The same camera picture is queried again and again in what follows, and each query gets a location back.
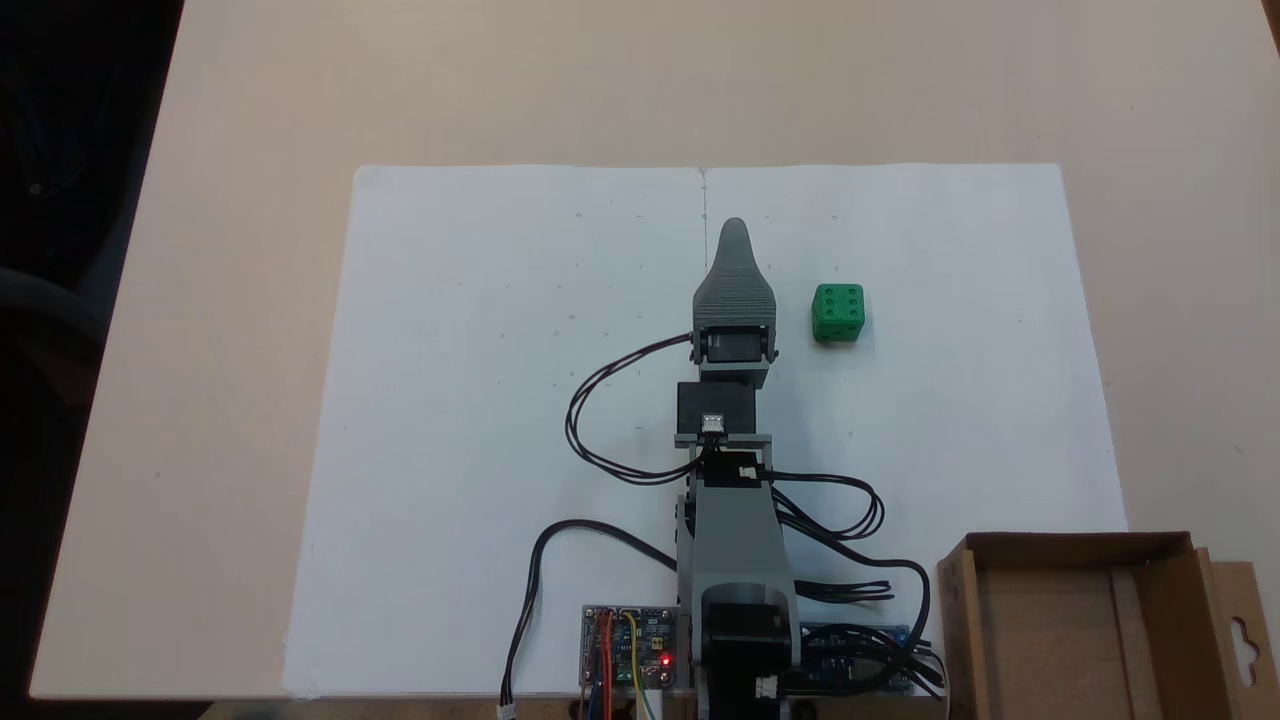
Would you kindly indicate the blue circuit board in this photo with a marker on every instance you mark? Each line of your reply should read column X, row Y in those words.
column 860, row 660

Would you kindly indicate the brown cardboard box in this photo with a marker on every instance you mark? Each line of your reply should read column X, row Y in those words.
column 1060, row 640

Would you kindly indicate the dark chair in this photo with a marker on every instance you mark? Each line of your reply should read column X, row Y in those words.
column 50, row 290

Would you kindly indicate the small circuit board red LED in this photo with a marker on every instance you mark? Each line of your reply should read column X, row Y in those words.
column 650, row 640

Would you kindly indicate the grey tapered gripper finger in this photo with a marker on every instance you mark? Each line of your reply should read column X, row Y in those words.
column 735, row 270

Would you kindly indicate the green die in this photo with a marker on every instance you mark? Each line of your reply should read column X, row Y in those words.
column 838, row 312

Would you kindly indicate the white paper sheet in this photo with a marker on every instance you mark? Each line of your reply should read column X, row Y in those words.
column 1000, row 400
column 450, row 400

